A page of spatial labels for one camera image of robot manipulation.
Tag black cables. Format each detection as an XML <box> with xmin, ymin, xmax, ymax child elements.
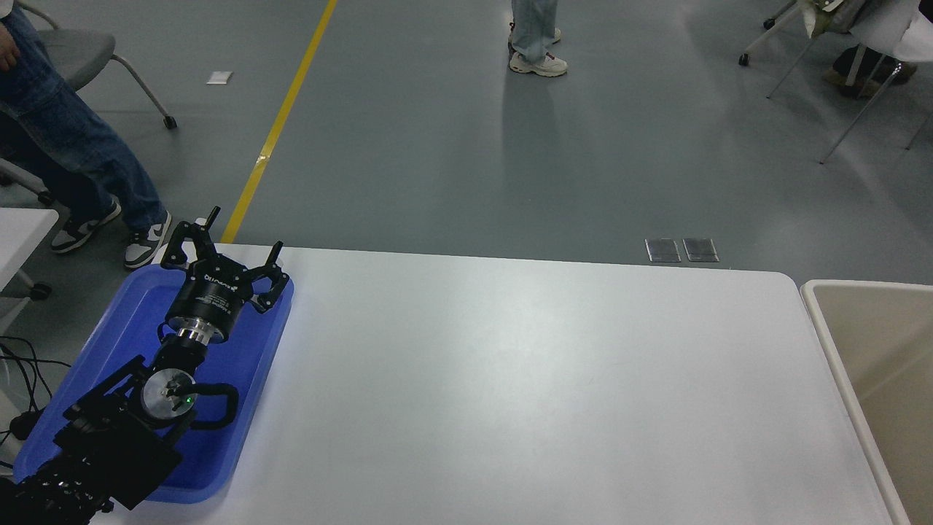
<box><xmin>0</xmin><ymin>335</ymin><xmax>71</xmax><ymax>467</ymax></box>

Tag person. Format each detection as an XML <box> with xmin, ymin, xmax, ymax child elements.
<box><xmin>0</xmin><ymin>0</ymin><xmax>173</xmax><ymax>269</ymax></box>
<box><xmin>507</xmin><ymin>0</ymin><xmax>569</xmax><ymax>77</ymax></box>
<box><xmin>822</xmin><ymin>45</ymin><xmax>919</xmax><ymax>99</ymax></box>

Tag blue plastic tray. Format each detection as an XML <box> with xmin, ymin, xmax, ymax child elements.
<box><xmin>13</xmin><ymin>262</ymin><xmax>295</xmax><ymax>505</ymax></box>

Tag grey wheeled chair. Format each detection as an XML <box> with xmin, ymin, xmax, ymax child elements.
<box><xmin>0</xmin><ymin>0</ymin><xmax>178</xmax><ymax>206</ymax></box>

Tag small white side table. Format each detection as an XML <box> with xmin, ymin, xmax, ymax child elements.
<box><xmin>0</xmin><ymin>208</ymin><xmax>59</xmax><ymax>301</ymax></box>

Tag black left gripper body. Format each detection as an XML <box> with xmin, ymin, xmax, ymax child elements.
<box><xmin>165</xmin><ymin>257</ymin><xmax>254</xmax><ymax>343</ymax></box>

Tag thin metal-legged chair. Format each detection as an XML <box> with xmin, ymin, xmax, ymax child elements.
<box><xmin>765</xmin><ymin>0</ymin><xmax>933</xmax><ymax>165</ymax></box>

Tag large pale bin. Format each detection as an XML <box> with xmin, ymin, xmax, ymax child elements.
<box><xmin>800</xmin><ymin>280</ymin><xmax>933</xmax><ymax>525</ymax></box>

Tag white wheeled chair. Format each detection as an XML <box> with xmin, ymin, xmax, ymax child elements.
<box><xmin>738</xmin><ymin>0</ymin><xmax>803</xmax><ymax>68</ymax></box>

